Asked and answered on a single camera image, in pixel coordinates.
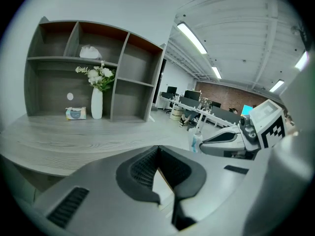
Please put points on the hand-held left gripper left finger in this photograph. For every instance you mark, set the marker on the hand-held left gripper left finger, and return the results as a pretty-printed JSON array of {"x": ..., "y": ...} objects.
[{"x": 98, "y": 193}]

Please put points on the grey fisheye camera box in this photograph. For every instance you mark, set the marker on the grey fisheye camera box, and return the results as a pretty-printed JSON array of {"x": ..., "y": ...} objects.
[{"x": 248, "y": 129}]

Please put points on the black door frame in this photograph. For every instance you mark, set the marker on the black door frame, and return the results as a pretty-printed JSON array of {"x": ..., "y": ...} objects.
[{"x": 158, "y": 82}]

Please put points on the lit blue computer monitor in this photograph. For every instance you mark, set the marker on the lit blue computer monitor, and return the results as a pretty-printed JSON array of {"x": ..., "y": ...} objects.
[{"x": 246, "y": 110}]

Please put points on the small white round disc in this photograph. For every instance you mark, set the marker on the small white round disc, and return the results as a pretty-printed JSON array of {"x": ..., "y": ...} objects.
[{"x": 70, "y": 96}]

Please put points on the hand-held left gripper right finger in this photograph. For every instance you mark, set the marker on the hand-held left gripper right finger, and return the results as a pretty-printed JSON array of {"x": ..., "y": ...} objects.
[{"x": 216, "y": 185}]

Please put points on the white crumpled bag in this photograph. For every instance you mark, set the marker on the white crumpled bag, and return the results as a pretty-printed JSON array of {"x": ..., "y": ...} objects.
[{"x": 89, "y": 52}]

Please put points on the black computer monitor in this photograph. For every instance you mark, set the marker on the black computer monitor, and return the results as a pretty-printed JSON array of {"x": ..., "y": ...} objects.
[
  {"x": 171, "y": 90},
  {"x": 192, "y": 95}
]

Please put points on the laptop with stickers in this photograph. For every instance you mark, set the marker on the laptop with stickers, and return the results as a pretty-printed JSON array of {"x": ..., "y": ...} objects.
[{"x": 204, "y": 103}]

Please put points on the long ceiling light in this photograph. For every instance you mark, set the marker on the long ceiling light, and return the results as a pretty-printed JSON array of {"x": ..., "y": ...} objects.
[
  {"x": 276, "y": 85},
  {"x": 216, "y": 72},
  {"x": 302, "y": 61},
  {"x": 192, "y": 37}
]

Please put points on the white ceramic vase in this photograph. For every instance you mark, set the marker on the white ceramic vase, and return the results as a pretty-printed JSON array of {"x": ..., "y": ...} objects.
[{"x": 97, "y": 104}]

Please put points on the white artificial flower bouquet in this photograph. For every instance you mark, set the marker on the white artificial flower bouquet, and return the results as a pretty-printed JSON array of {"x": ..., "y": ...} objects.
[{"x": 98, "y": 75}]

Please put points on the patterned tissue pack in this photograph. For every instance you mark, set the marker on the patterned tissue pack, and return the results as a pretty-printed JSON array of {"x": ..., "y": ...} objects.
[{"x": 75, "y": 113}]

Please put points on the grey wooden desk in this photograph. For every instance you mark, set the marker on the grey wooden desk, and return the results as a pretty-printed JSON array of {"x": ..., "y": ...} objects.
[{"x": 73, "y": 139}]

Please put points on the long white office desk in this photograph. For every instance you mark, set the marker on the long white office desk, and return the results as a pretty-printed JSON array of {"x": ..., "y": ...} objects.
[{"x": 204, "y": 113}]

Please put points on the person's right forearm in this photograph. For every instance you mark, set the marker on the person's right forearm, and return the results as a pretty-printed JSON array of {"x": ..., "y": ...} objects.
[{"x": 292, "y": 131}]

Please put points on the grey wooden hutch shelf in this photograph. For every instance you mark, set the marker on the grey wooden hutch shelf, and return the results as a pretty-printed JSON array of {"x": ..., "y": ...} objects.
[{"x": 56, "y": 82}]

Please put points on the grey desk partition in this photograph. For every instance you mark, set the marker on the grey desk partition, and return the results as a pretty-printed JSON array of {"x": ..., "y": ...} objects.
[
  {"x": 188, "y": 101},
  {"x": 226, "y": 115}
]

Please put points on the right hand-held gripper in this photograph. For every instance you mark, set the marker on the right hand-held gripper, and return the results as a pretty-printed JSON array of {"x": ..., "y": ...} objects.
[{"x": 270, "y": 122}]

